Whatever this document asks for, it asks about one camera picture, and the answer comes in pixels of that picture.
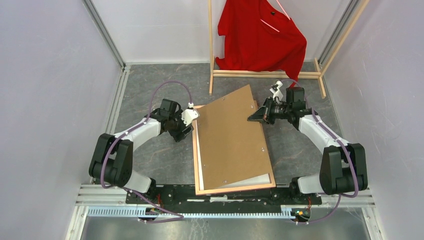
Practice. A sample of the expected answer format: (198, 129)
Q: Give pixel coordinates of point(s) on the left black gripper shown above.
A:
(179, 135)

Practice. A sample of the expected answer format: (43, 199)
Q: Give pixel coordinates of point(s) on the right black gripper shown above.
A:
(261, 114)

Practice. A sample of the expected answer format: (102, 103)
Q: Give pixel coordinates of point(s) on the brown cardboard backing board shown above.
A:
(232, 139)

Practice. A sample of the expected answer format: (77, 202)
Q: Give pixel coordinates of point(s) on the coastal landscape photo board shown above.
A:
(264, 181)

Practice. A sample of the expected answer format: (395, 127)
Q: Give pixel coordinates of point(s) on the pink wooden picture frame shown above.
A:
(197, 159)

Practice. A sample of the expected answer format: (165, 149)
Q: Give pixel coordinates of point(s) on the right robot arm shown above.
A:
(343, 168)

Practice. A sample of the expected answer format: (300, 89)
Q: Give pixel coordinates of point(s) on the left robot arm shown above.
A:
(112, 160)

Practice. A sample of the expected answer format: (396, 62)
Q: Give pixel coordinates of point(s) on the wooden clothes rack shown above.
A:
(345, 25)

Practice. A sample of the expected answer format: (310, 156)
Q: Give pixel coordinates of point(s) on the red t-shirt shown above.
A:
(250, 46)

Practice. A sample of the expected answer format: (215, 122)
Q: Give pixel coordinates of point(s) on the pink clothes hanger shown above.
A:
(273, 15)

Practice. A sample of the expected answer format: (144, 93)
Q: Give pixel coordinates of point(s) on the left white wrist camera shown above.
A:
(190, 114)

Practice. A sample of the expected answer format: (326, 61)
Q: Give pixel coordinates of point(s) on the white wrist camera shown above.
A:
(190, 114)
(276, 91)

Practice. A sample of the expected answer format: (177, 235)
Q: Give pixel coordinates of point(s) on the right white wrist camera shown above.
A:
(276, 91)

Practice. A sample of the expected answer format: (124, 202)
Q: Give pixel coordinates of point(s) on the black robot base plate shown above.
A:
(183, 200)

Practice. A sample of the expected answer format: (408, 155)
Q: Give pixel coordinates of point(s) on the aluminium rail frame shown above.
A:
(93, 195)

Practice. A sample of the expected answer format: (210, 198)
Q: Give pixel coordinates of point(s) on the white slotted cable duct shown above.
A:
(145, 212)

